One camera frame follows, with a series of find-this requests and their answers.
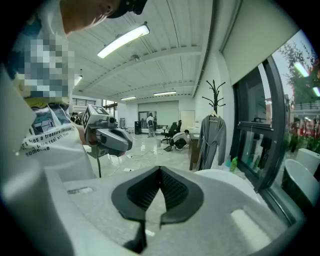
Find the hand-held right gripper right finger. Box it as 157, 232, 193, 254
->
159, 166, 205, 230

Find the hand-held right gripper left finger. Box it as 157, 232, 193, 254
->
111, 166, 161, 254

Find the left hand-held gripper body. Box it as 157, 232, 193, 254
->
81, 104, 134, 159

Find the grey robe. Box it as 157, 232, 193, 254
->
196, 115, 228, 172

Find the person's left forearm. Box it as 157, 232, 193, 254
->
74, 123, 87, 146

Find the black balcony railing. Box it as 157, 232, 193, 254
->
72, 97, 97, 107

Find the dark wooden desk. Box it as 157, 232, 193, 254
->
189, 132, 201, 171

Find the person's white printed shirt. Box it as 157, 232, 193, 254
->
0, 0, 97, 183

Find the green plastic bottle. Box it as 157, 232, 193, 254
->
229, 156, 239, 173

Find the black office chair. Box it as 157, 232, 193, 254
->
160, 121, 179, 145

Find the white panel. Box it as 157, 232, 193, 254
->
179, 110, 196, 128

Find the black coat rack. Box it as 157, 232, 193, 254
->
201, 79, 227, 118

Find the person's head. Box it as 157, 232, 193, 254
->
59, 0, 121, 36

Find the white roller blind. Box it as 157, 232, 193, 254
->
221, 0, 301, 86

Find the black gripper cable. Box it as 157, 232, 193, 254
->
96, 149, 103, 179

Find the black window frame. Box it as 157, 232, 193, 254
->
229, 56, 308, 226

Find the black head-worn camera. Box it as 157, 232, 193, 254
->
106, 0, 148, 20

